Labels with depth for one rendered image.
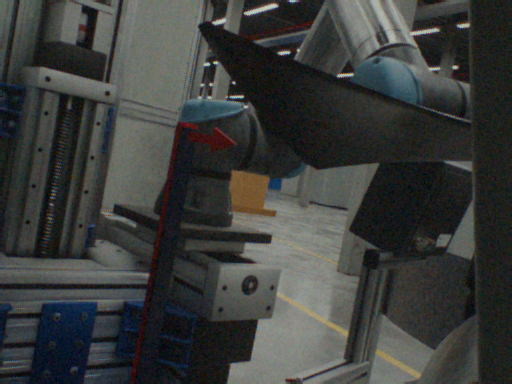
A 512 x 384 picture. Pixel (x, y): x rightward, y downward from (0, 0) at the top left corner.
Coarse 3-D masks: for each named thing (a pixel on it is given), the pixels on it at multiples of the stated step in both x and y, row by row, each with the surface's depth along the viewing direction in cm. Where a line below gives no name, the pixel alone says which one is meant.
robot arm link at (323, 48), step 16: (320, 16) 98; (320, 32) 98; (336, 32) 97; (304, 48) 102; (320, 48) 99; (336, 48) 99; (320, 64) 100; (336, 64) 101; (256, 144) 108; (272, 144) 109; (256, 160) 110; (272, 160) 111; (288, 160) 112; (272, 176) 116; (288, 176) 116
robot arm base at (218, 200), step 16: (192, 176) 105; (208, 176) 105; (224, 176) 107; (160, 192) 108; (192, 192) 105; (208, 192) 105; (224, 192) 107; (160, 208) 106; (192, 208) 104; (208, 208) 104; (224, 208) 106; (208, 224) 104; (224, 224) 107
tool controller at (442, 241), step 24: (384, 168) 104; (408, 168) 102; (432, 168) 99; (456, 168) 104; (384, 192) 104; (408, 192) 101; (432, 192) 100; (456, 192) 109; (360, 216) 106; (384, 216) 104; (408, 216) 101; (432, 216) 104; (456, 216) 116; (384, 240) 103; (408, 240) 102; (432, 240) 107
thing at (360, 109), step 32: (224, 32) 36; (224, 64) 42; (256, 64) 38; (288, 64) 35; (256, 96) 45; (288, 96) 43; (320, 96) 39; (352, 96) 36; (384, 96) 33; (288, 128) 49; (320, 128) 47; (352, 128) 45; (384, 128) 42; (416, 128) 39; (448, 128) 35; (320, 160) 54; (352, 160) 52; (384, 160) 50; (416, 160) 48; (448, 160) 46
